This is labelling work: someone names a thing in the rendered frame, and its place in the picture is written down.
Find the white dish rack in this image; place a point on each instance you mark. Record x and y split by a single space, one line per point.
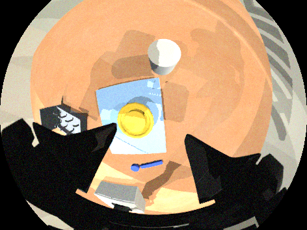
60 117

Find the blue spoon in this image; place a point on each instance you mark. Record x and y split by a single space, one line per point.
135 167

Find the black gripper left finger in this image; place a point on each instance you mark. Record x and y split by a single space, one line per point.
80 154

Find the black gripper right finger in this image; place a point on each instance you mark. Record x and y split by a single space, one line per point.
213 170

